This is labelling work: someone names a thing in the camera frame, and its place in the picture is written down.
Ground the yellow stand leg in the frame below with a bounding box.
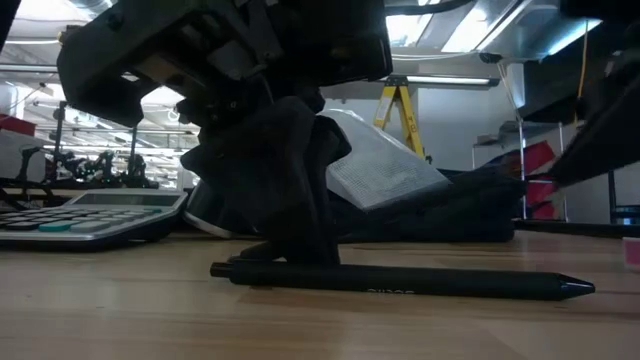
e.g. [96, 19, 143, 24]
[372, 74, 400, 132]
[396, 74, 434, 165]

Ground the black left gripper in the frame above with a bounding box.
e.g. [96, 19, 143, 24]
[56, 0, 321, 127]

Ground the white mesh zip pouch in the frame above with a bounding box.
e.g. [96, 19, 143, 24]
[319, 108, 451, 212]

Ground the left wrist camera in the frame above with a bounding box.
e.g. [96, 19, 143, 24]
[279, 0, 395, 86]

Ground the background robot workstation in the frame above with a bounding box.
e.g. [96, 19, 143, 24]
[0, 99, 161, 191]

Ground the grey desk calculator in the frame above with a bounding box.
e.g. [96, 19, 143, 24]
[0, 188, 189, 252]

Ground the white square card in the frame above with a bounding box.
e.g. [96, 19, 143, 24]
[622, 237, 640, 271]

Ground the black click pen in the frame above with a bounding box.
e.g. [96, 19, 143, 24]
[209, 259, 596, 302]

